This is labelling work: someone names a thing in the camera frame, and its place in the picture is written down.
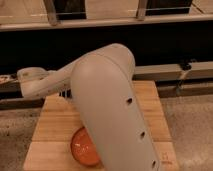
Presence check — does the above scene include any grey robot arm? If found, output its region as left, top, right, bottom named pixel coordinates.
left=17, top=43, right=164, bottom=171

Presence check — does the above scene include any grey metal rail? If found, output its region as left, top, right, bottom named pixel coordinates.
left=0, top=62, right=213, bottom=96

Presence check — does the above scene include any black clamp on rail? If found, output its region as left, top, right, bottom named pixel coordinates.
left=174, top=59, right=195, bottom=96

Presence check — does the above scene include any wooden board table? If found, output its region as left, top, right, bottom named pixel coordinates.
left=23, top=81, right=180, bottom=171

